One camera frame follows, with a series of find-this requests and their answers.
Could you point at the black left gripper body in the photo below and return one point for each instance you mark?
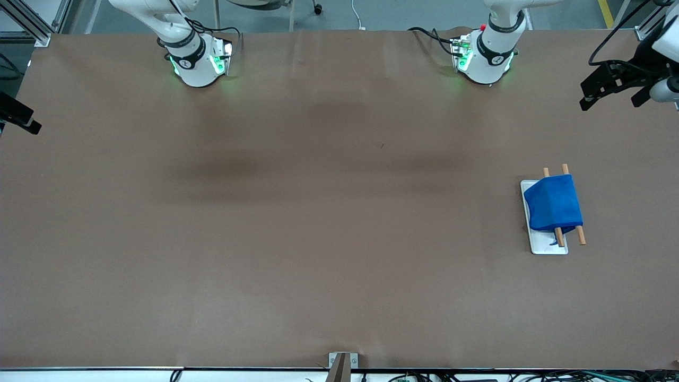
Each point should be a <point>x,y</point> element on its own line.
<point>641,59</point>

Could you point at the blue microfibre towel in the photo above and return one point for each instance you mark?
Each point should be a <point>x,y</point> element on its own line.
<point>554,204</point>

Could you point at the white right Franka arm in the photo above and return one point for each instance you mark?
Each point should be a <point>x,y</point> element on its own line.
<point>193,63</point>

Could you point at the white towel rack base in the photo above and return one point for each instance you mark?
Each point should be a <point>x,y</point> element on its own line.
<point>546,244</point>

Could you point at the chair base with caster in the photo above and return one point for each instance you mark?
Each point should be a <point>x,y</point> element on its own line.
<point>317,7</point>

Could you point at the aluminium frame profile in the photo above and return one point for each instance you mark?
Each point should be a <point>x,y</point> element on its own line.
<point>644,33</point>
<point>40,36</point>

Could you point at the grey metal bracket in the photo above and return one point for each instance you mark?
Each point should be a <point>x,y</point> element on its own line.
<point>342,366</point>

